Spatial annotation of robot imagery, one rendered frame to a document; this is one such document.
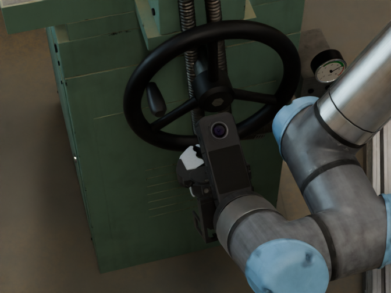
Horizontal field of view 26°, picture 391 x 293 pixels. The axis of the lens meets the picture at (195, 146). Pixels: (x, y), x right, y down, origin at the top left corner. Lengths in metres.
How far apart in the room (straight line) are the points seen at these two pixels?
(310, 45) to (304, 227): 0.82
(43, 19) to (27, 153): 0.96
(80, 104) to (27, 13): 0.25
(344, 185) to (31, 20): 0.65
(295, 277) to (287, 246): 0.03
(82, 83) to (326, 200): 0.69
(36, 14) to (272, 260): 0.68
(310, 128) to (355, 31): 1.66
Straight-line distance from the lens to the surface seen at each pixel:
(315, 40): 1.69
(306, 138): 0.97
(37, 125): 2.37
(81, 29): 1.42
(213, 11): 1.30
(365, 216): 0.92
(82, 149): 1.66
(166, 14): 1.31
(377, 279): 1.85
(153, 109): 1.23
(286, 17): 1.53
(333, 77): 1.60
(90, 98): 1.55
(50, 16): 1.39
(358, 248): 0.91
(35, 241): 2.15
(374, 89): 0.92
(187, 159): 1.12
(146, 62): 1.24
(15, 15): 1.38
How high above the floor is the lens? 1.82
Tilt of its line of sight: 53 degrees down
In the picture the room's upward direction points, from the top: straight up
